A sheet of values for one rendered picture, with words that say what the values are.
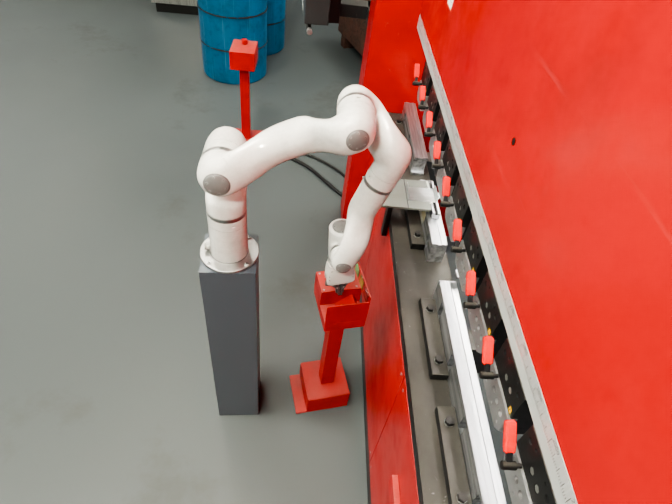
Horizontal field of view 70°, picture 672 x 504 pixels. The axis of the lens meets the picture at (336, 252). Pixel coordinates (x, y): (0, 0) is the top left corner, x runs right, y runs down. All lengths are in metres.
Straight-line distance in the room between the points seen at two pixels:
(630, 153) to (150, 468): 2.10
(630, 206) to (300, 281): 2.26
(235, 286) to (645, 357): 1.20
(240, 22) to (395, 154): 3.34
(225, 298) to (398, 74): 1.51
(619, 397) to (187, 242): 2.65
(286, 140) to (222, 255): 0.47
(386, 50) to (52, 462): 2.38
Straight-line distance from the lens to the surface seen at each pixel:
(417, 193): 1.97
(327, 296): 1.84
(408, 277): 1.80
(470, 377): 1.50
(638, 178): 0.82
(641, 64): 0.88
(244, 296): 1.67
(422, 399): 1.53
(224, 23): 4.53
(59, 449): 2.52
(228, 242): 1.52
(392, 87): 2.67
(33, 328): 2.92
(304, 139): 1.27
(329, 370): 2.26
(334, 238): 1.51
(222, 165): 1.30
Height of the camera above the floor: 2.18
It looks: 45 degrees down
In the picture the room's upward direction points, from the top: 9 degrees clockwise
